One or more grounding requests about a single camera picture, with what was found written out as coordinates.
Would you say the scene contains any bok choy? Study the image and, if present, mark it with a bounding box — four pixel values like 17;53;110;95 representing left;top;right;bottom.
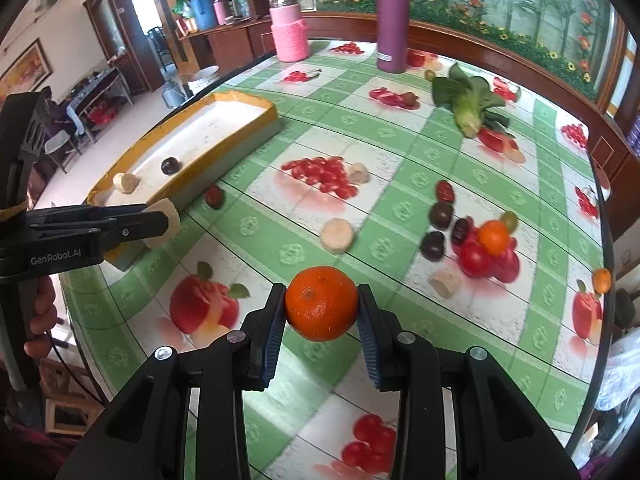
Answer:
431;62;511;138

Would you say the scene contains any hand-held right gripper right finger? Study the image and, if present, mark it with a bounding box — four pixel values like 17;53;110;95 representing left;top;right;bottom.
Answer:
356;284;583;480

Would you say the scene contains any dark plum middle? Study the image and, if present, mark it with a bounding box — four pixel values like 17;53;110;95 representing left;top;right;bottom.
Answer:
451;217;473;246

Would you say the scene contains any framed wall picture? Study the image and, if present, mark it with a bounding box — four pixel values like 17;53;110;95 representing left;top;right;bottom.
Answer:
0;37;53;96

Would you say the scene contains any pink yarn-wrapped jar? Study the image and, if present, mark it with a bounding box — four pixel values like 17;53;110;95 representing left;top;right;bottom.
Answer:
269;0;311;62

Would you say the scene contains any black cable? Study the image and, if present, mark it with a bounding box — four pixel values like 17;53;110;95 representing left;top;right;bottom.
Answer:
47;330;108;406

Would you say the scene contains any blue plastic jug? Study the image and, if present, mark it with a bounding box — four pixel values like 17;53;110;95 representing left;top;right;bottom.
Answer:
191;0;218;32

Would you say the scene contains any side table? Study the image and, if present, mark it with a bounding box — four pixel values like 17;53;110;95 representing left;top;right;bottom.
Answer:
65;67;133;143

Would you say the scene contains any white plastic bag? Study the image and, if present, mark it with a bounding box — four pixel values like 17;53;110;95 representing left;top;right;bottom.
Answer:
570;325;640;466

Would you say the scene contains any large orange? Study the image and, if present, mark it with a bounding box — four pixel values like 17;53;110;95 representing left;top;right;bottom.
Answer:
285;266;360;343

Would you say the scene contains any beige corn piece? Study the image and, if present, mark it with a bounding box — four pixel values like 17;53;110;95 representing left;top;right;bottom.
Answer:
320;218;355;254

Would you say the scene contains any wooden cabinet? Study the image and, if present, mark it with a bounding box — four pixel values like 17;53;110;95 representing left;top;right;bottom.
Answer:
177;10;281;76

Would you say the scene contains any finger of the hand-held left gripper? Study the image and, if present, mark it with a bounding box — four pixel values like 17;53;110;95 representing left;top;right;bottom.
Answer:
97;210;170;261
27;203;152;225

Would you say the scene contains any purple thermos bottle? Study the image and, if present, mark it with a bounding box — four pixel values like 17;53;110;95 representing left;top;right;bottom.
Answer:
375;0;412;74

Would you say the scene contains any grey watering can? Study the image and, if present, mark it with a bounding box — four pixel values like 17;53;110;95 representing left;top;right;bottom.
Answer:
161;80;188;108

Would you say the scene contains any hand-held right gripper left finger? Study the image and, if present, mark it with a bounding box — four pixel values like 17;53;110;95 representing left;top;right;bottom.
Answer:
75;284;287;480

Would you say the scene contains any person's left hand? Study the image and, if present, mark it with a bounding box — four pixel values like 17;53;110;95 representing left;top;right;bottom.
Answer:
24;276;59;357

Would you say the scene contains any green checked fruit-print tablecloth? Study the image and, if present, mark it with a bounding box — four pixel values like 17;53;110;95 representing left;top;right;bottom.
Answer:
60;37;613;480

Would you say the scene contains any white plastic bucket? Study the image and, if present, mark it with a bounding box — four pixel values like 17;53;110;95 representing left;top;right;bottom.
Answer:
187;65;221;96

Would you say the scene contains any red tomato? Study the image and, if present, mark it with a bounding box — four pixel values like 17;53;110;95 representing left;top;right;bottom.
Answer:
459;240;496;279

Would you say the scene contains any yellow-edged white tray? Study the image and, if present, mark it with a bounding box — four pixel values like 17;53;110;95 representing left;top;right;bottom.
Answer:
86;89;283;271

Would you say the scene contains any wooden stool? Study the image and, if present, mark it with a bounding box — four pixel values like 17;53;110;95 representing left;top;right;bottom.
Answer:
45;360;106;436

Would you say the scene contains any banana piece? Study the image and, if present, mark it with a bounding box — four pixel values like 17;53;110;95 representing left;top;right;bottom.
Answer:
144;198;181;251

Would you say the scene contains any dark chair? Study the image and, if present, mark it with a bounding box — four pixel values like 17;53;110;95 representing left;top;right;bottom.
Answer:
147;27;176;73

